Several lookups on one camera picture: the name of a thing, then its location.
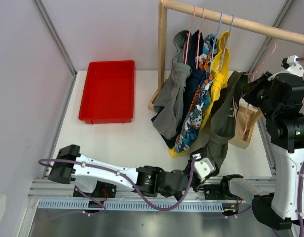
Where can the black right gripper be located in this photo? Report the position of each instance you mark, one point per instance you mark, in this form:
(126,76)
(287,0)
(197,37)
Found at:
(250,89)

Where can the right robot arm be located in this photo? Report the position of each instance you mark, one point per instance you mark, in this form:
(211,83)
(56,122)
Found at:
(279,96)

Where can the aluminium mounting rail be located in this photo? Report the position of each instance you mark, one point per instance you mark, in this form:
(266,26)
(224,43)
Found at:
(49,189)

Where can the patterned blue orange shorts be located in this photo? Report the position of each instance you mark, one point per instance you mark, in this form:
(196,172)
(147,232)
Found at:
(200,82)

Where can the slotted cable duct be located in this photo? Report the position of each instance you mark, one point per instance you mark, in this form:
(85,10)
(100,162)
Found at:
(117,205)

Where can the olive green shorts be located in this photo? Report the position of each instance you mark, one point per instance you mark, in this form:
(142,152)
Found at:
(222,123)

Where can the yellow shorts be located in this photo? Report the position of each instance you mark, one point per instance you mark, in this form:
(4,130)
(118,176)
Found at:
(219,82)

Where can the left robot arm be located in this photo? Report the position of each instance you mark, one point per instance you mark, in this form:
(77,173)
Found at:
(72,166)

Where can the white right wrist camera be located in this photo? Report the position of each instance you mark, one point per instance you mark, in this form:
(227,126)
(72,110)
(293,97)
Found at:
(291,66)

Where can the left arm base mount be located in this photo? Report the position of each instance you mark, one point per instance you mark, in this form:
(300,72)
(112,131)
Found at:
(102,190)

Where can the navy blue shorts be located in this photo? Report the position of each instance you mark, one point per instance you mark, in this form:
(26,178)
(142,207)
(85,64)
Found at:
(179,117)

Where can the grey shorts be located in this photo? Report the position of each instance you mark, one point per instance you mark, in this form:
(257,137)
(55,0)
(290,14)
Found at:
(169,102)

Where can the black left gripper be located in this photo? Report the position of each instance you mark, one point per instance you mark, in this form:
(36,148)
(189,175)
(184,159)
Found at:
(199,184)

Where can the red plastic bin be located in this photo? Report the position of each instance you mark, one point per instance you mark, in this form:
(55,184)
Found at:
(109,91)

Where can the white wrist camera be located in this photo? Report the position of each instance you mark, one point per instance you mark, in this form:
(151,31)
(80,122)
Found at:
(203,166)
(291,66)

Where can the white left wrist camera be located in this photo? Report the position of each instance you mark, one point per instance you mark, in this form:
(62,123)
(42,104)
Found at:
(203,166)

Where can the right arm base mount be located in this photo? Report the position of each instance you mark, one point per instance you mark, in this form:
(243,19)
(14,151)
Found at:
(218,192)

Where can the pink hanger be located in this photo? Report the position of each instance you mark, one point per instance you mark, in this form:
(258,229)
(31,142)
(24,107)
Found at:
(252,78)
(188,36)
(199,37)

